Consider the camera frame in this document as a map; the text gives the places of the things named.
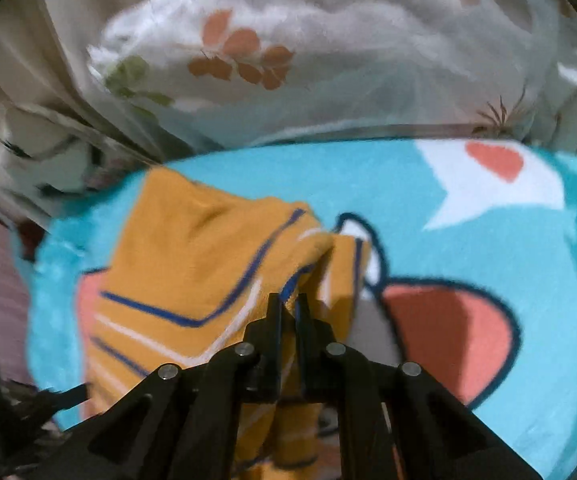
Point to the turquoise cartoon print blanket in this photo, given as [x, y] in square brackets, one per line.
[468, 250]

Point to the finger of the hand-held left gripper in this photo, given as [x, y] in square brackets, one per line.
[53, 397]

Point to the pale beige curtain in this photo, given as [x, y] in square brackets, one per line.
[28, 85]

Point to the yellow striped sweater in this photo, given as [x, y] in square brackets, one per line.
[183, 240]

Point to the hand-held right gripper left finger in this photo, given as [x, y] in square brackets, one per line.
[271, 340]

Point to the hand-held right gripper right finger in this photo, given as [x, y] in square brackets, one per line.
[308, 345]

